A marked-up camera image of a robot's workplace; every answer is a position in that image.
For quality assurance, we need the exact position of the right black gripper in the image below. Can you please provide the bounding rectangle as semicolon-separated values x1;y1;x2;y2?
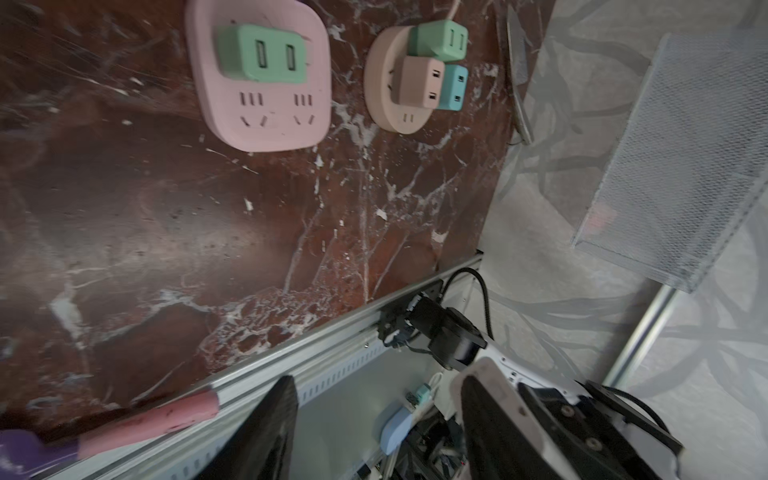
518;381;683;479

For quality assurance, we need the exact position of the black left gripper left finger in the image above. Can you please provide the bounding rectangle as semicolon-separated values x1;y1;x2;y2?
197;375;299;480

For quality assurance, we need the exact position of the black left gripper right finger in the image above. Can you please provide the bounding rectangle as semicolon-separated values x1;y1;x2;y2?
458;373;583;480

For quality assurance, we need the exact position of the teal USB charger plug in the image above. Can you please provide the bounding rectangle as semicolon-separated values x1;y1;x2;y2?
438;63;469;111

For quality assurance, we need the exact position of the pink charger plug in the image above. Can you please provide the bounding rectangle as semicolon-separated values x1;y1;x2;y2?
392;56;445;110

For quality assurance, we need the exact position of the light green charger plug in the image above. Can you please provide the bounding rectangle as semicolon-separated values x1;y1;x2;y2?
214;24;307;84

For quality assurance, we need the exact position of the green USB charger plug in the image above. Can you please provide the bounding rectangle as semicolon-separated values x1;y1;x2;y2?
408;20;469;63

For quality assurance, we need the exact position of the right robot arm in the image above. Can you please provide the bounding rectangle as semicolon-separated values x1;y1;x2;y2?
378;281;684;479

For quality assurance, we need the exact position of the pink object in basket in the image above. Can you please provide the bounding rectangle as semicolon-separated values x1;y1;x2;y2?
582;202;618;236

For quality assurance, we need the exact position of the purple pink garden fork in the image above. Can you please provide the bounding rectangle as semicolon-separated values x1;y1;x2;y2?
1;390;219;479

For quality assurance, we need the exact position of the pink square power strip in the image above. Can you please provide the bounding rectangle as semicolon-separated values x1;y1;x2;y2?
185;1;332;152

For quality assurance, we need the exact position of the beige round power strip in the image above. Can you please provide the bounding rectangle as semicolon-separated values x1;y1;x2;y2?
364;1;460;135

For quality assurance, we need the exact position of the silver metal garden trowel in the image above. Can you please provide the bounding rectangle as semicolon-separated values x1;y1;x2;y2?
505;4;534;145

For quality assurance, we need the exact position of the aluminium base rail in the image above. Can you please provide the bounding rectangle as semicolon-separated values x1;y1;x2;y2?
39;252;483;479

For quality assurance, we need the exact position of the aluminium frame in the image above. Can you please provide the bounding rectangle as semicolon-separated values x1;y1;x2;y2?
602;285;681;389

